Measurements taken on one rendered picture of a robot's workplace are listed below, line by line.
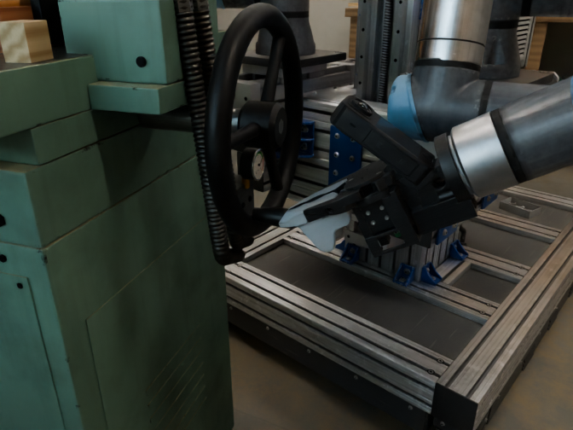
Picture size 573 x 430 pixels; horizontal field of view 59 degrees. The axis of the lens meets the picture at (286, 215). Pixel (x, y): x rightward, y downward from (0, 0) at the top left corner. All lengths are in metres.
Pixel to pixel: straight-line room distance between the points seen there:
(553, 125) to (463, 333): 0.89
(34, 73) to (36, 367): 0.36
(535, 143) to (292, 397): 1.04
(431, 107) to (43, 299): 0.49
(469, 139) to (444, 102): 0.11
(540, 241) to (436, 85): 1.30
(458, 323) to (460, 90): 0.84
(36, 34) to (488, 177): 0.47
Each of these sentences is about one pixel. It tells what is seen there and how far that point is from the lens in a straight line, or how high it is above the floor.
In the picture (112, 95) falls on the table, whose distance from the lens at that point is 0.62.
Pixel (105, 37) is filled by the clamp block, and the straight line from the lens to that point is 0.64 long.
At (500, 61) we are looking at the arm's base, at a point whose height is 0.85.
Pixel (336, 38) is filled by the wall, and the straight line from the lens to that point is 4.03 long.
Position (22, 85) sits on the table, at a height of 0.88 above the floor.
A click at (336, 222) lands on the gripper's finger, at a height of 0.74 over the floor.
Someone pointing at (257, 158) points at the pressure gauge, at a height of 0.67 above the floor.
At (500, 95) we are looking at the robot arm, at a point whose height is 0.87.
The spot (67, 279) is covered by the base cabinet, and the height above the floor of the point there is 0.66.
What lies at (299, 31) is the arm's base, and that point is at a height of 0.87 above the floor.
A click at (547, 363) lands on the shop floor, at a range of 1.66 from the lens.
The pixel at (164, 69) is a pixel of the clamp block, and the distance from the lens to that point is 0.60.
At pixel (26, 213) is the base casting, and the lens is 0.60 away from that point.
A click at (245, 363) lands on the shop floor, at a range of 1.49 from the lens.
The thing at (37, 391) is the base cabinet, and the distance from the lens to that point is 0.76.
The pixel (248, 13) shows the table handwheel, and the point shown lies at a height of 0.95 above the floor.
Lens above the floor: 0.97
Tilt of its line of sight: 25 degrees down
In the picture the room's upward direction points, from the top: straight up
